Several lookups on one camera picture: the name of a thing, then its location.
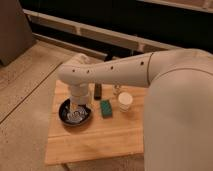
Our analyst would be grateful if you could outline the green sponge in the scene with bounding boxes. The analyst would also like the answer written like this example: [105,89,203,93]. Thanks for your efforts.
[100,100,112,118]

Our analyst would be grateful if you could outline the small clear bottle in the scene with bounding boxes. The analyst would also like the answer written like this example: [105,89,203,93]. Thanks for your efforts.
[113,85,121,96]

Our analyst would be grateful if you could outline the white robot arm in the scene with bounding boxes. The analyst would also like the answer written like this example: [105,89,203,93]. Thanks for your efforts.
[58,49,213,171]

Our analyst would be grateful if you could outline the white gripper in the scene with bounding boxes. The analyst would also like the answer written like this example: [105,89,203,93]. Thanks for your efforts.
[69,84,91,110]

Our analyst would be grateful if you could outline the grey cabinet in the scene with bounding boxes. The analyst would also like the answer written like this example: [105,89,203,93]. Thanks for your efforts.
[0,0,36,66]

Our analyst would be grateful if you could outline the white paper cup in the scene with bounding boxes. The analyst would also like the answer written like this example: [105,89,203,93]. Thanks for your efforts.
[118,92,133,112]

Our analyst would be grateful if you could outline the black bowl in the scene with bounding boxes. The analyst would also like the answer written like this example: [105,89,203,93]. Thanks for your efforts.
[58,99,92,126]

